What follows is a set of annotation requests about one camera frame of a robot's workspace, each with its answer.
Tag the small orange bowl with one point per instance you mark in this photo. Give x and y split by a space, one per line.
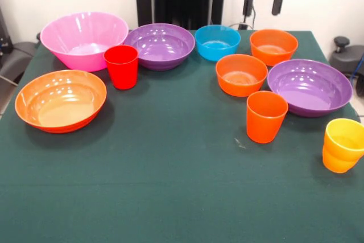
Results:
241 86
273 55

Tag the red cup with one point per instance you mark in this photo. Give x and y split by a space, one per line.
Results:
122 72

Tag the blue bowl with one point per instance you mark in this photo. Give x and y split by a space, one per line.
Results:
217 49

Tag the purple bowl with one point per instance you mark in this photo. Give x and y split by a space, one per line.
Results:
310 89
162 43

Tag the yellow cup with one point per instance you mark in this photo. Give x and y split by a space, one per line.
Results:
344 129

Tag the light orange cup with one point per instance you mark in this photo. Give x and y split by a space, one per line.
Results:
337 164

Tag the pink bowl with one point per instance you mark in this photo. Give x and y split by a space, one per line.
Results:
85 29

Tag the dark green tablecloth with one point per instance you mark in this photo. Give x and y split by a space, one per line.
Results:
170 183

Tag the large orange bowl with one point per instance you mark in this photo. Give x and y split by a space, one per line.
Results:
61 103

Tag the black pedestal foot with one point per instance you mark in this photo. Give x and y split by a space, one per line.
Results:
345 61

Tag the grey pedestal foot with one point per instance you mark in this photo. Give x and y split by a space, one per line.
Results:
17 55

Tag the black equipment frame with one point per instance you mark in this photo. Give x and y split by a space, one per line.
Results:
4 35

